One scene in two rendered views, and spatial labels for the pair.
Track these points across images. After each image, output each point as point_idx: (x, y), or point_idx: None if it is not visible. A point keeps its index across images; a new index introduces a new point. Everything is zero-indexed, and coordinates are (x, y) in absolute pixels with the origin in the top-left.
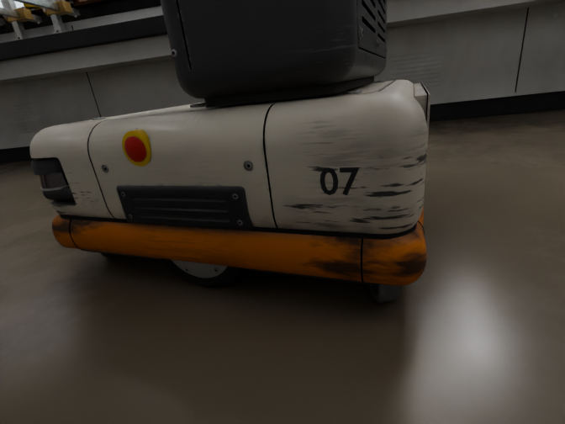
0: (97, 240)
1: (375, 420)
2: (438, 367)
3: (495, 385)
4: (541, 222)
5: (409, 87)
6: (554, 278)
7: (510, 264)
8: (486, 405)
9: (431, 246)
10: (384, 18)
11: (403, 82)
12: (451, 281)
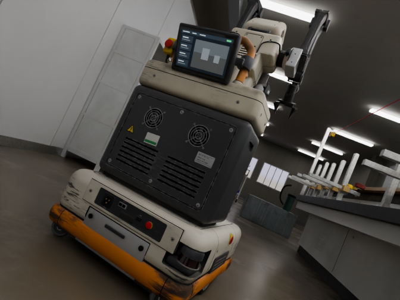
0: None
1: (27, 213)
2: (25, 222)
3: (11, 222)
4: (46, 296)
5: (122, 193)
6: (15, 255)
7: (35, 258)
8: (10, 219)
9: (71, 259)
10: (197, 185)
11: (158, 209)
12: (46, 244)
